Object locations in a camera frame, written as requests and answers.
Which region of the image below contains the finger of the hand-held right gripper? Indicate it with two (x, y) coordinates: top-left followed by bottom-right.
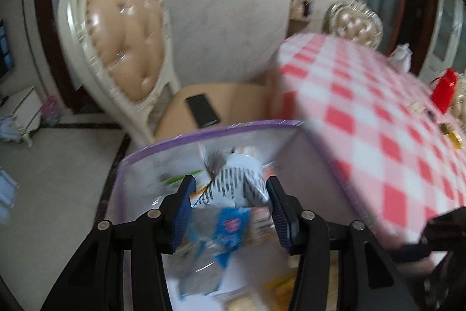
(391, 242), (431, 263)

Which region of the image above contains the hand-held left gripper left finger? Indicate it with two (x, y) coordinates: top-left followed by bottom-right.
(41, 174), (197, 311)

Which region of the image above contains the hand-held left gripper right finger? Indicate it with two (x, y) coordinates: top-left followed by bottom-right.
(266, 175), (417, 311)

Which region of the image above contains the blue white snack packet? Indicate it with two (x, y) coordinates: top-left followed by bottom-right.
(178, 207), (253, 297)

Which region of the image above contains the purple-rimmed translucent storage box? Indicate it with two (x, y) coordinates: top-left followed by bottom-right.
(116, 119), (368, 311)

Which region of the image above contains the white black striped snack packet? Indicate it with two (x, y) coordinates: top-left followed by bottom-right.
(189, 145), (273, 211)

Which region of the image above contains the green white snack packet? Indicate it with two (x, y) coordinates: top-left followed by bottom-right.
(162, 169), (205, 187)

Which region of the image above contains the orange snack packet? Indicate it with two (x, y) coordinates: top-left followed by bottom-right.
(264, 271), (301, 301)

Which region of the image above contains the black smartphone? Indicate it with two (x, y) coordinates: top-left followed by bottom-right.
(186, 94), (221, 127)

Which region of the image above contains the cream tufted chair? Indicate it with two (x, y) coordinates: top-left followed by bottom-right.
(451, 72), (466, 129)
(325, 0), (384, 49)

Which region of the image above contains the red white checkered tablecloth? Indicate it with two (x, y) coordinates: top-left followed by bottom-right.
(267, 33), (466, 257)

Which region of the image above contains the red gift bag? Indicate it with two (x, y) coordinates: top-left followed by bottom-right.
(430, 68), (458, 114)

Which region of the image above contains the pink purple bag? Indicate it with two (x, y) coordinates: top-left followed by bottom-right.
(42, 96), (62, 126)

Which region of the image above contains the white teapot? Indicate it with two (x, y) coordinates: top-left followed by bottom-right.
(389, 43), (414, 73)

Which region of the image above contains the cream chair with phone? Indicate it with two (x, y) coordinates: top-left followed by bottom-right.
(56, 0), (270, 151)

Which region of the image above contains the white glass-front cabinet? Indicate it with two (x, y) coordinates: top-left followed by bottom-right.
(419, 0), (466, 78)

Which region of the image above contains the dark brown door frame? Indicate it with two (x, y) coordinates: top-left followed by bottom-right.
(34, 0), (122, 115)

